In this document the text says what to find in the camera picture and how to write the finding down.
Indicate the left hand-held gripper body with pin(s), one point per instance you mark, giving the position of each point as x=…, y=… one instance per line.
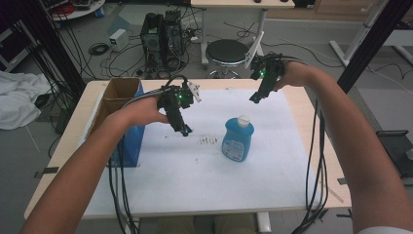
x=175, y=97

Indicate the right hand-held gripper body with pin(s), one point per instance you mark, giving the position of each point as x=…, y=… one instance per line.
x=268, y=73

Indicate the person's right hand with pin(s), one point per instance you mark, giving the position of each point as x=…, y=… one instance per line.
x=293, y=74

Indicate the person's left hand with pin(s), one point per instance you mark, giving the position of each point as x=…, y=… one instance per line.
x=142, y=112

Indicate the blue bottle with white cap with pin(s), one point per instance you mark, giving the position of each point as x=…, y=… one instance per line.
x=237, y=139

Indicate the round black stool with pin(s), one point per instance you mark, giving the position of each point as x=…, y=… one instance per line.
x=227, y=52

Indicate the blue cardboard box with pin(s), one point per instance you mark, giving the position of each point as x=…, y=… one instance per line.
x=125, y=97

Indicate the white paper mat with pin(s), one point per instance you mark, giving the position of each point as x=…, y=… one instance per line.
x=201, y=182

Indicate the black computer tower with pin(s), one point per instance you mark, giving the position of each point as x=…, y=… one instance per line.
x=162, y=39

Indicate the wooden desk with white legs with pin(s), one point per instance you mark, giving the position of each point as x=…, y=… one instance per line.
x=242, y=3

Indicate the small white device box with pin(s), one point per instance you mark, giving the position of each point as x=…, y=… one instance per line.
x=118, y=39

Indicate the white metal stand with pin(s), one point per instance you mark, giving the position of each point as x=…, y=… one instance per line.
x=357, y=35

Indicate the white table leg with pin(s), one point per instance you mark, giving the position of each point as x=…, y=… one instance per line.
x=263, y=223

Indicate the round white table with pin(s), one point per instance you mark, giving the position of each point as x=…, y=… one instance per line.
x=81, y=11

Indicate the black flat device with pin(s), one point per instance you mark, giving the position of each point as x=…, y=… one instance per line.
x=397, y=152

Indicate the white cloth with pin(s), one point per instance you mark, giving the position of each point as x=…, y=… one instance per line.
x=19, y=97

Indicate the black frame post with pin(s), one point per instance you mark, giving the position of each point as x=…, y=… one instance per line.
x=373, y=42
x=52, y=42

